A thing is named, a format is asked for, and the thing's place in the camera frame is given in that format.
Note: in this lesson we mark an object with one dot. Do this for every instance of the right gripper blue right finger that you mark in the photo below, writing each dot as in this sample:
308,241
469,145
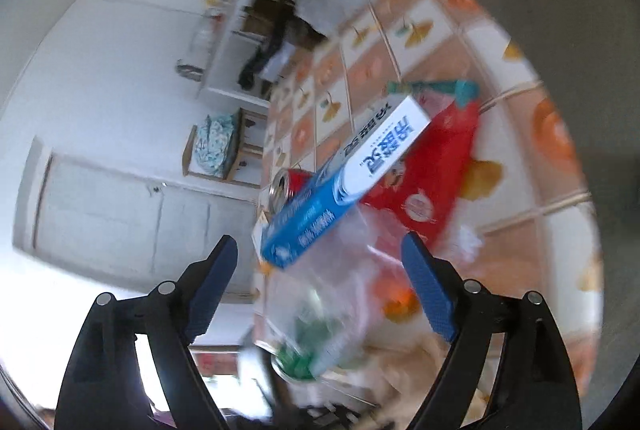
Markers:
434,282

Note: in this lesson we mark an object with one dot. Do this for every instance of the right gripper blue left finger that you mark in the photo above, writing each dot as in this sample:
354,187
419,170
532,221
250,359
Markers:
203,285

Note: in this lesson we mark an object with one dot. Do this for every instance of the clear bag pink orange print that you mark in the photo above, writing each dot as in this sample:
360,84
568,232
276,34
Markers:
358,262

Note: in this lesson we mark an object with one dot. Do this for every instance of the red snack bag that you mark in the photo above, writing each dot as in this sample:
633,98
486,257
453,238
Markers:
422,187

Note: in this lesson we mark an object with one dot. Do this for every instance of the green clear plastic bottle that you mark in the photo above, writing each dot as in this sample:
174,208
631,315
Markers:
315,336

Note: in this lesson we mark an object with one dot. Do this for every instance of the red drink can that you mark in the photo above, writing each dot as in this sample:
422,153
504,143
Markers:
286,184

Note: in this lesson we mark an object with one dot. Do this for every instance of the blue white toothpaste box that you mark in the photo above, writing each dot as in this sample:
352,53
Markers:
344,179

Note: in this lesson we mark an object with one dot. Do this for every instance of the white door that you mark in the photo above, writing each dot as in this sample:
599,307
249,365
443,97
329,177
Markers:
124,230

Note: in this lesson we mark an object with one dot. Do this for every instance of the tiled ginkgo pattern dining table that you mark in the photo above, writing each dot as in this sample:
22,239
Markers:
477,161

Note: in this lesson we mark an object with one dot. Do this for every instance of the floral patterned cushion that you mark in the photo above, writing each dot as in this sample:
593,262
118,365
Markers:
216,142

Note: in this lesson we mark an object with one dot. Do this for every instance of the wooden chair with cushion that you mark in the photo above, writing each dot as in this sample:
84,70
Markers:
246,168

